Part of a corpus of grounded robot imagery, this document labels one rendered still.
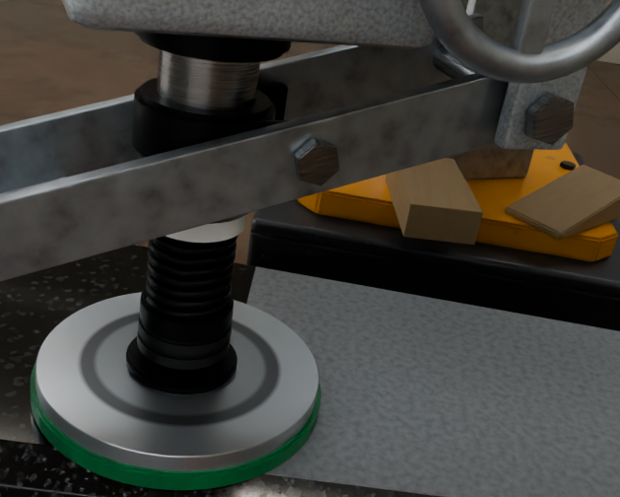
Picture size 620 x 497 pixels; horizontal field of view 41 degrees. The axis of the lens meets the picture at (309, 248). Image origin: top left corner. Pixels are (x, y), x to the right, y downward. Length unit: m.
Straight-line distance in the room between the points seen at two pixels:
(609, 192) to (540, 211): 0.13
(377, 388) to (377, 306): 0.13
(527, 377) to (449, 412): 0.10
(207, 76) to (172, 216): 0.09
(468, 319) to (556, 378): 0.11
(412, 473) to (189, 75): 0.32
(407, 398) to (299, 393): 0.11
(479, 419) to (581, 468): 0.08
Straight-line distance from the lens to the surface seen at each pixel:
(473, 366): 0.76
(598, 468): 0.69
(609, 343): 0.86
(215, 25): 0.42
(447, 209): 1.11
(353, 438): 0.64
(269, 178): 0.51
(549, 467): 0.67
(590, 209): 1.30
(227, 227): 0.55
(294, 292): 0.81
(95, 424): 0.58
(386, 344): 0.75
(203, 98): 0.52
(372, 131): 0.53
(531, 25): 0.44
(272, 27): 0.43
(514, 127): 0.55
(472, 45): 0.42
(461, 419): 0.69
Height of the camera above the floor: 1.24
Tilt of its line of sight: 27 degrees down
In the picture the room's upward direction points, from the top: 9 degrees clockwise
